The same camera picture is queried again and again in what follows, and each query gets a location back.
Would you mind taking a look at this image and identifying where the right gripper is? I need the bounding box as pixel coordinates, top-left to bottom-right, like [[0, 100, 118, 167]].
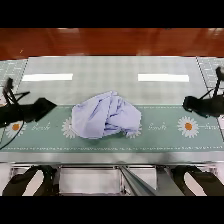
[[182, 95, 210, 118]]

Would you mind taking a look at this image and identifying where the light blue shirt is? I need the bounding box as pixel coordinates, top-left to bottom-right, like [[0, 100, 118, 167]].
[[70, 90, 143, 140]]

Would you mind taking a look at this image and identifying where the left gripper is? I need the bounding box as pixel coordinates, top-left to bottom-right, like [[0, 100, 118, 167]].
[[22, 97, 58, 123]]

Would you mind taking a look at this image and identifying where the silver frame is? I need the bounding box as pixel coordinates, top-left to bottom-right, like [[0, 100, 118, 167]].
[[0, 161, 224, 197]]

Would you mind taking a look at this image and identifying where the black cable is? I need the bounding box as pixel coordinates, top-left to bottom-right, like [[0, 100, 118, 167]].
[[0, 120, 26, 150]]

